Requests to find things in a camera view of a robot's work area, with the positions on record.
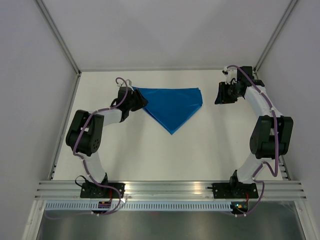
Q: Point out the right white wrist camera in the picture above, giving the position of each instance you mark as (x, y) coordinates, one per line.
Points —
(230, 76)

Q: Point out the aluminium frame post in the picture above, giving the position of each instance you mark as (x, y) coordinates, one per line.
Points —
(276, 33)
(44, 11)

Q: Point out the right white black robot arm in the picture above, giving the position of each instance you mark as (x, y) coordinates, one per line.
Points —
(271, 134)

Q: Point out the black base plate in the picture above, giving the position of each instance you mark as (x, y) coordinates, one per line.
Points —
(224, 190)
(89, 190)

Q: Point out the right aluminium frame post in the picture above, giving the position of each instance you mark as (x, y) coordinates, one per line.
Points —
(276, 33)

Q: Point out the blue cloth napkin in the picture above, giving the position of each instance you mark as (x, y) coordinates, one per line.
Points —
(172, 107)

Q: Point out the aluminium mounting rail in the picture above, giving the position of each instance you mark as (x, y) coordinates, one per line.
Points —
(274, 190)

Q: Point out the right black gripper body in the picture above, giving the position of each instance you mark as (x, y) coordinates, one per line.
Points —
(232, 94)

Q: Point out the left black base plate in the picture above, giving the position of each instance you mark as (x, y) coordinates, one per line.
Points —
(89, 190)

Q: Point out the left aluminium frame post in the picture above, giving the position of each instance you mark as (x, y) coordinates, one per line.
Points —
(44, 11)

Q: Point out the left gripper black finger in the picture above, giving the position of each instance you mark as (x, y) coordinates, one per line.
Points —
(139, 99)
(138, 106)

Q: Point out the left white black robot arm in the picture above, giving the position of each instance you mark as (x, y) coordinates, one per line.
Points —
(84, 136)

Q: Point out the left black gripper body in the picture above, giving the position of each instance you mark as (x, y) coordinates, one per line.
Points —
(129, 104)

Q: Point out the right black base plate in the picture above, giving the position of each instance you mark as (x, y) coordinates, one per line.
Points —
(224, 190)

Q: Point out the white slotted cable duct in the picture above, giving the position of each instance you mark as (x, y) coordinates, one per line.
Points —
(87, 205)

